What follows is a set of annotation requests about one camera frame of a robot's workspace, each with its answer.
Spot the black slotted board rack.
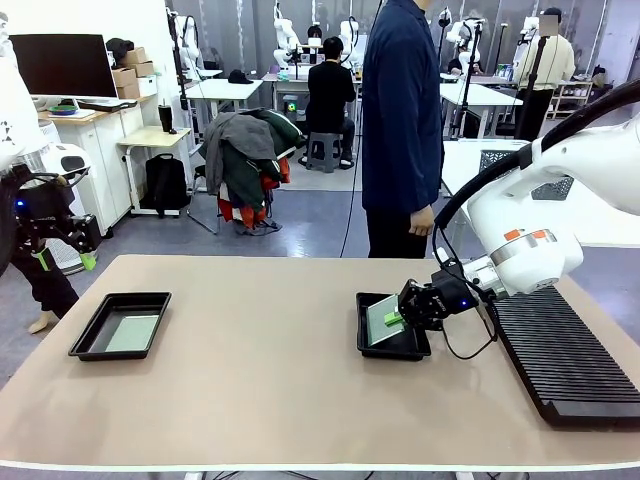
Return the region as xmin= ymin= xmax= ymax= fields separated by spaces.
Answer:
xmin=487 ymin=279 xmax=640 ymax=429

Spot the grey jacket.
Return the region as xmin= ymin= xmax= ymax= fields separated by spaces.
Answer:
xmin=202 ymin=112 xmax=279 ymax=197

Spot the black computer monitor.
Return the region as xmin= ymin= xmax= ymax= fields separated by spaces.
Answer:
xmin=9 ymin=33 xmax=119 ymax=99

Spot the wooden shoe shelf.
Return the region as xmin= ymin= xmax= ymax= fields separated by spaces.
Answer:
xmin=549 ymin=79 xmax=595 ymax=120

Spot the black plastic ESD tray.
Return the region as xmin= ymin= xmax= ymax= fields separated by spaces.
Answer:
xmin=355 ymin=292 xmax=432 ymax=361
xmin=68 ymin=291 xmax=173 ymax=362

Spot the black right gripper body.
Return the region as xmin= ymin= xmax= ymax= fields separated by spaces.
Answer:
xmin=412 ymin=269 xmax=476 ymax=331

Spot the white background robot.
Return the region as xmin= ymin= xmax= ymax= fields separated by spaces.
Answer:
xmin=169 ymin=9 xmax=204 ymax=81
xmin=446 ymin=17 xmax=484 ymax=49
xmin=272 ymin=2 xmax=303 ymax=69

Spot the grey plastic stool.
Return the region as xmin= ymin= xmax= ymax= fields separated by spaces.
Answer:
xmin=305 ymin=132 xmax=345 ymax=174

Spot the green circuit board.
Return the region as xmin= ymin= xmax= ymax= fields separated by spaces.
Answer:
xmin=104 ymin=314 xmax=160 ymax=353
xmin=366 ymin=293 xmax=409 ymax=347

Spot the dark green jacket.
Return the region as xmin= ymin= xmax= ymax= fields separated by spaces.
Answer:
xmin=222 ymin=108 xmax=307 ymax=214

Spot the white desk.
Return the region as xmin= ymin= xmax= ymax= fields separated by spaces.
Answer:
xmin=185 ymin=77 xmax=265 ymax=144
xmin=439 ymin=82 xmax=524 ymax=139

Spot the black backpack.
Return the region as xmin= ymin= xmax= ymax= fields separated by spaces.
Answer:
xmin=141 ymin=153 xmax=191 ymax=217

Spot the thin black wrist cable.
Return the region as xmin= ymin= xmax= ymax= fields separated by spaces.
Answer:
xmin=432 ymin=224 xmax=499 ymax=360

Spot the grey plastic mesh basket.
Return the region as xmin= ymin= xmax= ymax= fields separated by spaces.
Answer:
xmin=480 ymin=148 xmax=575 ymax=202

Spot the white cabinet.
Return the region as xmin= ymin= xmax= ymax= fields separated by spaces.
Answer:
xmin=37 ymin=94 xmax=151 ymax=237

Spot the metal frame chair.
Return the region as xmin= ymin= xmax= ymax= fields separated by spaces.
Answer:
xmin=187 ymin=164 xmax=224 ymax=236

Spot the person in blue coat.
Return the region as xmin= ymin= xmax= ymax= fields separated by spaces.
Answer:
xmin=362 ymin=0 xmax=446 ymax=260

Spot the person's right hand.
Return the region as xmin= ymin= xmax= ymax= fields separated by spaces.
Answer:
xmin=408 ymin=206 xmax=435 ymax=238

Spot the seated person in black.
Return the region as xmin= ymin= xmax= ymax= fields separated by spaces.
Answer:
xmin=305 ymin=35 xmax=357 ymax=166

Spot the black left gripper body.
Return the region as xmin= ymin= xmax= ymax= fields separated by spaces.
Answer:
xmin=14 ymin=169 xmax=76 ymax=236

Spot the person in cream shirt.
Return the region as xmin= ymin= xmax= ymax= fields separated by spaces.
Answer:
xmin=514 ymin=7 xmax=577 ymax=141

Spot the black right arm hose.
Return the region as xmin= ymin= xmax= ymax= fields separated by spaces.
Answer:
xmin=433 ymin=79 xmax=640 ymax=229

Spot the person with brown apron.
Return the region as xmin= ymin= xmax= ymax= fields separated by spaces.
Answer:
xmin=9 ymin=244 xmax=80 ymax=335

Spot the small white side table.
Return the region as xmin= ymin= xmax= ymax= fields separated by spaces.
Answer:
xmin=118 ymin=125 xmax=194 ymax=219

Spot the red orange garment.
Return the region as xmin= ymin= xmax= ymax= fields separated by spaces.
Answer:
xmin=218 ymin=157 xmax=292 ymax=229

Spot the person's right forearm blue sleeve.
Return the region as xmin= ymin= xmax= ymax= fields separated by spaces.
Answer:
xmin=409 ymin=144 xmax=445 ymax=212

